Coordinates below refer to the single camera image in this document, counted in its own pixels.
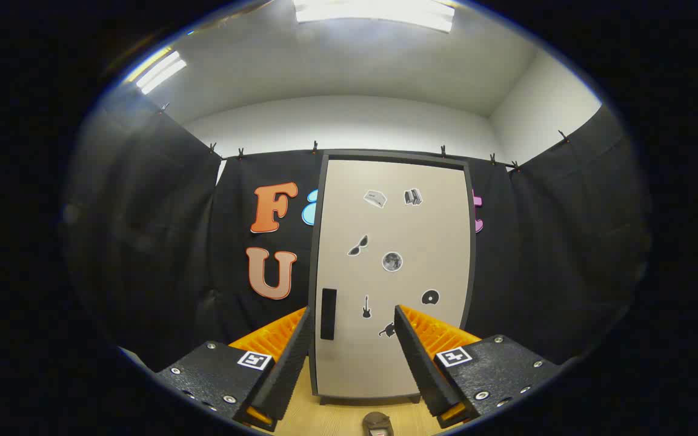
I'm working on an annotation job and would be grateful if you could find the narrow ceiling light panel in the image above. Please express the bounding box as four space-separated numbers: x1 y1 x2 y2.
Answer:
134 50 187 95

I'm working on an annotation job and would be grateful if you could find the black door handle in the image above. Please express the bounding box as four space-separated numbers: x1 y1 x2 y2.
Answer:
321 288 337 340

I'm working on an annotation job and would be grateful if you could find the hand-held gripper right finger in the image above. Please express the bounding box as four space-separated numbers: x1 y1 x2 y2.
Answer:
393 305 563 429

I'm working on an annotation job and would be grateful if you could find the wide ceiling light panel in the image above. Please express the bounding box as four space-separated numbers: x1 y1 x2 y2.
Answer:
293 0 456 33

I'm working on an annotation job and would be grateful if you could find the dark grey shoe cabinet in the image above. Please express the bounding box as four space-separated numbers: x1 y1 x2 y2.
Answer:
308 150 477 405

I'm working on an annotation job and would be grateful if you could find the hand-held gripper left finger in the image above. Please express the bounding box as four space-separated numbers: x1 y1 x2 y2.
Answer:
155 306 314 432

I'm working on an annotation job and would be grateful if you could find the row of black cloth clips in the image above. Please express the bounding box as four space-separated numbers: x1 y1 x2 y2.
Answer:
158 103 570 173

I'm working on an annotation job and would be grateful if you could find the black backdrop cloth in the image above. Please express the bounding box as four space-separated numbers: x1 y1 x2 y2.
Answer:
64 91 653 373

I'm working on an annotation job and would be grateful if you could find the brown fuzzy shoe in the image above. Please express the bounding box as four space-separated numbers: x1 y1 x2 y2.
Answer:
362 412 394 436

